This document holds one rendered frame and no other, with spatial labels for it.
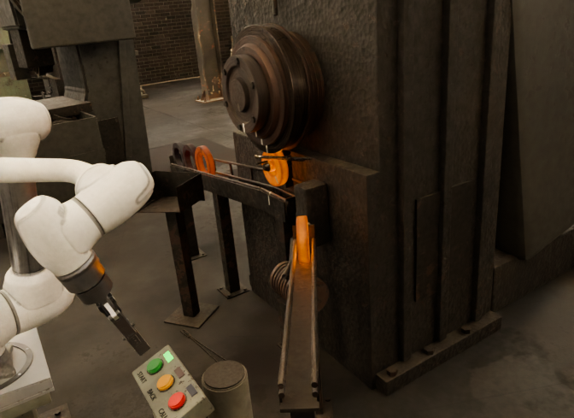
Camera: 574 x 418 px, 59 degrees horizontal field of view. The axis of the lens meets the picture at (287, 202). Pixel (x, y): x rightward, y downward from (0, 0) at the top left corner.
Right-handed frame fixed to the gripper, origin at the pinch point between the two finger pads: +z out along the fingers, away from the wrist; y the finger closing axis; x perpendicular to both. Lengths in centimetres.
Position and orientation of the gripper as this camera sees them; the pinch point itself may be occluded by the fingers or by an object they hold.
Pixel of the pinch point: (137, 341)
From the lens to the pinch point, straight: 130.0
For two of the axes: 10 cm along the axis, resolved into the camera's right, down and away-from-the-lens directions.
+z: 3.7, 7.8, 5.0
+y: -5.4, -2.6, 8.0
